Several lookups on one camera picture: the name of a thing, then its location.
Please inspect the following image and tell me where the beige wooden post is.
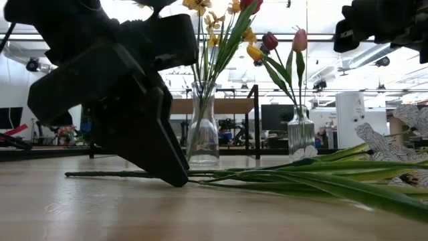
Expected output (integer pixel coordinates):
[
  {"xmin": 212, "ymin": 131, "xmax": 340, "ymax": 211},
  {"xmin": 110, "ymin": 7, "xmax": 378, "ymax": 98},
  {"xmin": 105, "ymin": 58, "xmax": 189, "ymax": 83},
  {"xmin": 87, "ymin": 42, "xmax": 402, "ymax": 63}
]
[{"xmin": 389, "ymin": 115, "xmax": 407, "ymax": 139}]

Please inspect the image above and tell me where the person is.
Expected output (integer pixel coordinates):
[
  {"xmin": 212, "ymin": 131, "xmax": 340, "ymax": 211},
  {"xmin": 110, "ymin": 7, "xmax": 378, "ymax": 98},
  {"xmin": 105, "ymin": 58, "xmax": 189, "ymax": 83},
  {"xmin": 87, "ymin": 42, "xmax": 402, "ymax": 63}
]
[{"xmin": 217, "ymin": 126, "xmax": 234, "ymax": 145}]

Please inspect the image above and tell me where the pink artificial tulip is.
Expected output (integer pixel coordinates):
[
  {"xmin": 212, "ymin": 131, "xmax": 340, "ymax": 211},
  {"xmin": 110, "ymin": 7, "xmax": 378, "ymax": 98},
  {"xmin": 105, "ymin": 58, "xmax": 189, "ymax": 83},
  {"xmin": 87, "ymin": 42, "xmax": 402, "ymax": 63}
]
[{"xmin": 286, "ymin": 28, "xmax": 309, "ymax": 110}]

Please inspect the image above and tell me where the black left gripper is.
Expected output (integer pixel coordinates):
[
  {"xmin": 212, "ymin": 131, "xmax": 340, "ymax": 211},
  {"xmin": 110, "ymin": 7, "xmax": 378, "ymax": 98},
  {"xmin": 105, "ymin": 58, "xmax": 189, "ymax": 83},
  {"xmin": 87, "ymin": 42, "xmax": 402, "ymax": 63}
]
[{"xmin": 3, "ymin": 0, "xmax": 200, "ymax": 127}]

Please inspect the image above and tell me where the black computer monitor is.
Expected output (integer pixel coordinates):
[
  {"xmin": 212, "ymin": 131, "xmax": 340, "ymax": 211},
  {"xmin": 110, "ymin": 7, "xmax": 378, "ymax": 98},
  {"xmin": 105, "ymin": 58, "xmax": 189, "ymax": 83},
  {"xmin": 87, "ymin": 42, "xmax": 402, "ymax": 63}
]
[{"xmin": 261, "ymin": 104, "xmax": 310, "ymax": 132}]

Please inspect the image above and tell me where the black metal frame stand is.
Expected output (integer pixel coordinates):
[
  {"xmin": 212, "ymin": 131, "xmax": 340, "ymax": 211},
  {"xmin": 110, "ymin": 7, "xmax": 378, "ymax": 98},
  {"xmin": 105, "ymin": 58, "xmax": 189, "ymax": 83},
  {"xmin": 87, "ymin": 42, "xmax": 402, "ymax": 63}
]
[{"xmin": 245, "ymin": 84, "xmax": 261, "ymax": 160}]

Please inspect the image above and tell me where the black table edge frame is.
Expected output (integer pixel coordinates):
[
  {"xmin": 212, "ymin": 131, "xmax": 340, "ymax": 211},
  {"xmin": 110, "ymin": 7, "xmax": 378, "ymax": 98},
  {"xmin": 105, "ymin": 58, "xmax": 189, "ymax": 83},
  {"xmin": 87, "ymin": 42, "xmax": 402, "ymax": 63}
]
[{"xmin": 0, "ymin": 146, "xmax": 338, "ymax": 163}]

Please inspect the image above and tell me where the red bar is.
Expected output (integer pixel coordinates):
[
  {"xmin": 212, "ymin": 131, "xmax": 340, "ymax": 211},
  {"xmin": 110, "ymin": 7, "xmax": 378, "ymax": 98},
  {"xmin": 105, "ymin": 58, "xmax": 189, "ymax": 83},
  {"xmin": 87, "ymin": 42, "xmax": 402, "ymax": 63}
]
[{"xmin": 0, "ymin": 123, "xmax": 29, "ymax": 137}]

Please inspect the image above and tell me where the white cabinet pillar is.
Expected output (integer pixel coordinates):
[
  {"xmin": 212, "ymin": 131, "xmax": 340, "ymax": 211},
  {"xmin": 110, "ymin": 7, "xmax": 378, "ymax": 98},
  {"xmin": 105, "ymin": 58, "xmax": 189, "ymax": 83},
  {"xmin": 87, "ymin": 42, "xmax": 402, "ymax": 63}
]
[{"xmin": 336, "ymin": 92, "xmax": 366, "ymax": 149}]

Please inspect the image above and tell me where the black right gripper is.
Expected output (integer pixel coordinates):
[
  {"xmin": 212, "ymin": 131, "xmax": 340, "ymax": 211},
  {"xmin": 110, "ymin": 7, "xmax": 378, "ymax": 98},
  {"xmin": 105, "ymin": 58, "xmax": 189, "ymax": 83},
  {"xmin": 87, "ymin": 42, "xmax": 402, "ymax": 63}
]
[{"xmin": 333, "ymin": 0, "xmax": 428, "ymax": 65}]

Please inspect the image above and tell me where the short ribbed glass vase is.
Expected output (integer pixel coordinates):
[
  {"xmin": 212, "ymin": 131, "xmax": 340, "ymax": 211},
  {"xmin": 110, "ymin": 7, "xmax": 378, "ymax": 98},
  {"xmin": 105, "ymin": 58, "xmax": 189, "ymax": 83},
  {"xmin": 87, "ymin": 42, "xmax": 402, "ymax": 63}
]
[{"xmin": 287, "ymin": 105, "xmax": 316, "ymax": 155}]

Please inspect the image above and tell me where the thin hanging cable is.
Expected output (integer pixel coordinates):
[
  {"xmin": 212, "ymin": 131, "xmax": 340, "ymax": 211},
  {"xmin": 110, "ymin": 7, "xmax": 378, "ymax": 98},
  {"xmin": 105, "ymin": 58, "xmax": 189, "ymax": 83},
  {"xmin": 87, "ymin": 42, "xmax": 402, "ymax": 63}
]
[{"xmin": 304, "ymin": 0, "xmax": 309, "ymax": 105}]

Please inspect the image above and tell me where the black overhead rig beam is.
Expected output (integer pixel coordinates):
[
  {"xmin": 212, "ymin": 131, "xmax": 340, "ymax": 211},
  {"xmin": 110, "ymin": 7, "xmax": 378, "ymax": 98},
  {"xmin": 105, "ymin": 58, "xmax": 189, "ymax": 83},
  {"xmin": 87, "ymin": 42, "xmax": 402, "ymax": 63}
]
[{"xmin": 199, "ymin": 32, "xmax": 335, "ymax": 43}]

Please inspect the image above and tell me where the tall clear glass vase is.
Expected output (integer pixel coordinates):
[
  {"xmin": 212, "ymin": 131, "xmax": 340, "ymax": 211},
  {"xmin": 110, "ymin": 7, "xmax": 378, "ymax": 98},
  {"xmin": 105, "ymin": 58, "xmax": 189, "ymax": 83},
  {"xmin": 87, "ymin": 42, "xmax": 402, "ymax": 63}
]
[{"xmin": 186, "ymin": 81, "xmax": 221, "ymax": 167}]

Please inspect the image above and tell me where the wooden shelf board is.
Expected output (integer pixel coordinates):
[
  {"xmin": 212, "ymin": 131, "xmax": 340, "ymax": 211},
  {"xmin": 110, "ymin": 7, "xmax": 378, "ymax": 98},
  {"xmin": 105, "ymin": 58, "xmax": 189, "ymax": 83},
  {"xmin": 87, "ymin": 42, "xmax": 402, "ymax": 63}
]
[{"xmin": 170, "ymin": 98, "xmax": 255, "ymax": 115}]

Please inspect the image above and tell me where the black wall screen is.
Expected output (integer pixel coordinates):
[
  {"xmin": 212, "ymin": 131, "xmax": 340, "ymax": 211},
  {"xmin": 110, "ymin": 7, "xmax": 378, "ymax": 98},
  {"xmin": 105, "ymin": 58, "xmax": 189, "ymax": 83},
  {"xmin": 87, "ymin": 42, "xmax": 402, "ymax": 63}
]
[{"xmin": 0, "ymin": 106, "xmax": 23, "ymax": 130}]

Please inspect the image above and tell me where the dark red artificial tulip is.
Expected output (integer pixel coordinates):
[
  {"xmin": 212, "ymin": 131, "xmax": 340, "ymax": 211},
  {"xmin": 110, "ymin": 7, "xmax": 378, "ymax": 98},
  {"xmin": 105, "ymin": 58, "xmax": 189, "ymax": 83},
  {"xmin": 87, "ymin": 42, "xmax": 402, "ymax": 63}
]
[{"xmin": 261, "ymin": 32, "xmax": 298, "ymax": 108}]

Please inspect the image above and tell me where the yellow artificial tulip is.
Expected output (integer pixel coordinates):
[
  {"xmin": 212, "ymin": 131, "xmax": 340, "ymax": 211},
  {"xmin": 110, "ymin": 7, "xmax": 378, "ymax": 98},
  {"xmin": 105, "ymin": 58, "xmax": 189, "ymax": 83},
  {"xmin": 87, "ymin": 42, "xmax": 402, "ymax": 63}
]
[{"xmin": 246, "ymin": 45, "xmax": 298, "ymax": 107}]

